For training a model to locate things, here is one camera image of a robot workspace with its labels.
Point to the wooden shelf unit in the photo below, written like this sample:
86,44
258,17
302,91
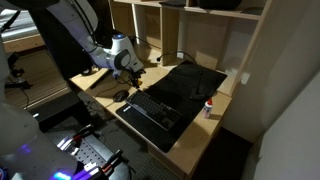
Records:
221,40

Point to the black computer mouse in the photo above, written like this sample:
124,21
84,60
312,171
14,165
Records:
120,96

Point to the perforated metal robot base plate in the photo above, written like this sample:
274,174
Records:
96,161

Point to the black mechanical keyboard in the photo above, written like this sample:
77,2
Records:
155,110

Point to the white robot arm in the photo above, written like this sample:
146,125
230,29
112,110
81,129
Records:
78,39

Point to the black flat item on shelf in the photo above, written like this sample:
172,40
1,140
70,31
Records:
175,3

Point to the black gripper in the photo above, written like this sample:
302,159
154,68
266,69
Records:
132,75

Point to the black gooseneck microphone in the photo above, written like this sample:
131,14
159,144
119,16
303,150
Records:
195,94

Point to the white glue bottle red cap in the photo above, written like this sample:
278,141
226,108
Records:
207,108

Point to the black desk mat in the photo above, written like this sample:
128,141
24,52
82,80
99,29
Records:
174,90

